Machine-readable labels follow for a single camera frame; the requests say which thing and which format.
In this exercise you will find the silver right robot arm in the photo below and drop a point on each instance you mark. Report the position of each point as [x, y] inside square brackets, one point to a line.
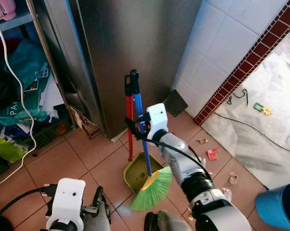
[181, 161]

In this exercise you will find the dark grey wedge panel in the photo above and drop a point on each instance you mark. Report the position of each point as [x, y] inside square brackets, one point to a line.
[176, 103]

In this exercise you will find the small tan paper scrap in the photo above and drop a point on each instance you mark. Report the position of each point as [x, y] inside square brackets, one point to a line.
[201, 141]

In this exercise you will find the brown torn cardboard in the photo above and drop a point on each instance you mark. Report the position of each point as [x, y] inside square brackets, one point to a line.
[84, 122]

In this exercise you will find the grey robot right leg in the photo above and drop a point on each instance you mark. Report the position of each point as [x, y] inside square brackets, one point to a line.
[171, 222]

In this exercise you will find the large white crumpled paper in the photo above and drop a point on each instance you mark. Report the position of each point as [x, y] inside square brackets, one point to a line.
[202, 161]

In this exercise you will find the red snack wrapper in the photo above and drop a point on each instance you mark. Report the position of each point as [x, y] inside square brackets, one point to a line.
[212, 154]

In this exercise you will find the stainless steel fridge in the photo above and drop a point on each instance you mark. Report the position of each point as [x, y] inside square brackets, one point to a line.
[135, 48]

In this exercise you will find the black plastic crate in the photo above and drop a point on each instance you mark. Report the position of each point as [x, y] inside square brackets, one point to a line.
[48, 134]

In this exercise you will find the blue plastic bucket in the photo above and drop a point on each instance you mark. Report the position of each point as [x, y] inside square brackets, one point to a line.
[279, 207]

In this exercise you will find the white paper sheets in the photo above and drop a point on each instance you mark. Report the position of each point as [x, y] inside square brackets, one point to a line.
[51, 96]

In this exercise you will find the white crumpled paper scrap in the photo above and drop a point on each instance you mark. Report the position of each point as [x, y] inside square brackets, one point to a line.
[226, 194]

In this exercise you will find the lime green bag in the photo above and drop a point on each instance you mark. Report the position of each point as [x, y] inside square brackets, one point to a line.
[5, 148]

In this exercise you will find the teal printed bag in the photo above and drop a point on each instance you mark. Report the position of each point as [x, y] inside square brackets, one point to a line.
[24, 108]

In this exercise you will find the green and yellow small tool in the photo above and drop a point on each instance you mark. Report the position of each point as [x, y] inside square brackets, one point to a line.
[262, 109]

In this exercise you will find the teal cloth bag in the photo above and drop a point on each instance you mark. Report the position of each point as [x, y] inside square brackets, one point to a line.
[27, 62]

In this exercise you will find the grey metal shelf rack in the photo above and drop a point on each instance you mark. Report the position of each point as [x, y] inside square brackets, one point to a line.
[12, 23]

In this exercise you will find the pink plastic basket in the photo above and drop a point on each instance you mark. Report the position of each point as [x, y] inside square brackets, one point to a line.
[3, 8]

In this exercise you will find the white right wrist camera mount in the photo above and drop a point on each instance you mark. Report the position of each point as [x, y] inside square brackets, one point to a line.
[158, 120]

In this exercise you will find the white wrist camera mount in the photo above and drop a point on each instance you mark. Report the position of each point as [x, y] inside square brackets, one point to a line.
[158, 120]
[65, 202]

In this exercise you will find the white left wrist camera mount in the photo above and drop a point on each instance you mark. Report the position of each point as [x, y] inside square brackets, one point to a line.
[65, 202]

